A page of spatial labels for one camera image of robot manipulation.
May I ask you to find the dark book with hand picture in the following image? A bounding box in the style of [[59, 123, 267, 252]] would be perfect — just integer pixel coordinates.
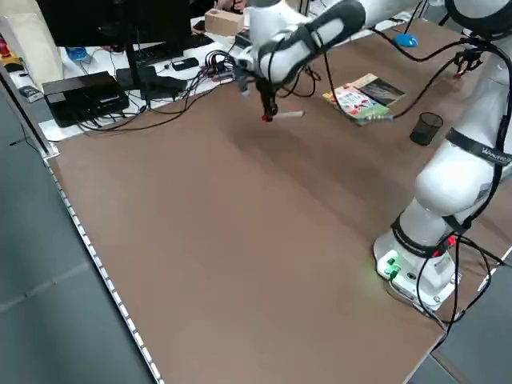
[[353, 73, 407, 108]]

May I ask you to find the cardboard box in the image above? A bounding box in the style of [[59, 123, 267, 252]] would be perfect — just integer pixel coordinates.
[[203, 8, 246, 35]]

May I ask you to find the black monitor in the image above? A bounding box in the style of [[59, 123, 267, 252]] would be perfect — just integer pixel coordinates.
[[34, 0, 194, 103]]

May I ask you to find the black keyboard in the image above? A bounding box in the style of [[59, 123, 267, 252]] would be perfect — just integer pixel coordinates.
[[134, 34, 215, 67]]

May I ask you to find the colourful green cookbook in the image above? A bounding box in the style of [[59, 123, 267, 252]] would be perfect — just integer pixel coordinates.
[[321, 82, 391, 127]]

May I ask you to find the hub with plugged cables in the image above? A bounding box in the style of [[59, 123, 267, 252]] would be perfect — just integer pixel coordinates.
[[204, 59, 235, 83]]

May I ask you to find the red-capped whiteboard marker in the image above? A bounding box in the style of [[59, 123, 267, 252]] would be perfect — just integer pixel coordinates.
[[260, 110, 306, 123]]

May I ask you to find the black box device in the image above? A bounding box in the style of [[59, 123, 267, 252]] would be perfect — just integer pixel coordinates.
[[42, 70, 130, 129]]

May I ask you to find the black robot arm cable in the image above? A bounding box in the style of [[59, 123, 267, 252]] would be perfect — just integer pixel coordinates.
[[307, 23, 512, 333]]

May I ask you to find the aluminium frame post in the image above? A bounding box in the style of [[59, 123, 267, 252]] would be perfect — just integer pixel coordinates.
[[0, 66, 62, 159]]

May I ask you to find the blue desk lamp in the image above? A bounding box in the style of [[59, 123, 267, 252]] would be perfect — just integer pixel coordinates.
[[393, 0, 426, 48]]

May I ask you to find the black mesh pen holder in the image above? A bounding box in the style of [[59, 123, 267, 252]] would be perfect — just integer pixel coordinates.
[[409, 111, 445, 147]]

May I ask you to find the small black device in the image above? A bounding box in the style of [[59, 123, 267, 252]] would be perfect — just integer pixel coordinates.
[[170, 57, 199, 73]]

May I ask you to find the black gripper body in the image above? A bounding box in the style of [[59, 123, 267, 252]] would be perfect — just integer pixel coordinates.
[[255, 77, 278, 101]]

